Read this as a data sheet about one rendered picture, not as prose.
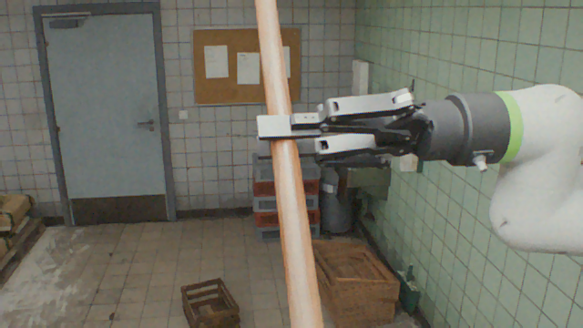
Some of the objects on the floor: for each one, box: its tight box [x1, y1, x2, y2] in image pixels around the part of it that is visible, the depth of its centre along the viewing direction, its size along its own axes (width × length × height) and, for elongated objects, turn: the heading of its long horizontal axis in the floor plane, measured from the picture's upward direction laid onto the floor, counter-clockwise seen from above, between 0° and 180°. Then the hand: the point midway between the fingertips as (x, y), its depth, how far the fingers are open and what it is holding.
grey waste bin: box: [319, 169, 355, 235], centre depth 449 cm, size 37×37×55 cm
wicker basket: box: [316, 263, 395, 328], centre depth 329 cm, size 49×56×28 cm
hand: (286, 137), depth 54 cm, fingers closed on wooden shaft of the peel, 3 cm apart
